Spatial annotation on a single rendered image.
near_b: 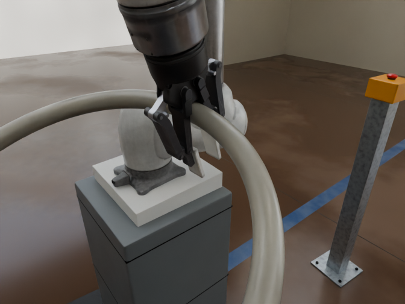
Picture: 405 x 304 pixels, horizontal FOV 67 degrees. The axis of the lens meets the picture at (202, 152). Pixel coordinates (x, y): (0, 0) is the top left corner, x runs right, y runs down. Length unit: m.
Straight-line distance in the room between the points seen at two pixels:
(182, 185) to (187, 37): 0.69
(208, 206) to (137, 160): 0.27
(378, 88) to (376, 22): 5.44
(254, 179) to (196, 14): 0.18
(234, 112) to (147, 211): 0.39
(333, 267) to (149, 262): 1.25
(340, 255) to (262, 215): 1.59
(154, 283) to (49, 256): 1.18
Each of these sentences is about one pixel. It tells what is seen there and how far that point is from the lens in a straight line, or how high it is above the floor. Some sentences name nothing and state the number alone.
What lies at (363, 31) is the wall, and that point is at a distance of 6.95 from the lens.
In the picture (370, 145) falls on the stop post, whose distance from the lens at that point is 1.53.
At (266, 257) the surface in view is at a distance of 0.29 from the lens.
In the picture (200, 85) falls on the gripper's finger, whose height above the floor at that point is 1.29.
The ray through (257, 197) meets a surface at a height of 1.22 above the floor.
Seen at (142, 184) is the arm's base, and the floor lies 0.87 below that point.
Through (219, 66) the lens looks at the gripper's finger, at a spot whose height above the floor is 1.31.
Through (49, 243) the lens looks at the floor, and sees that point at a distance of 2.21.
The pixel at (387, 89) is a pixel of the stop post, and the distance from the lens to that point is 1.42.
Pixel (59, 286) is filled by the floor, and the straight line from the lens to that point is 1.94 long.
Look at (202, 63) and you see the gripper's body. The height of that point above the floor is 1.33.
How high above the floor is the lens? 1.40
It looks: 28 degrees down
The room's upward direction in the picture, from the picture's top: straight up
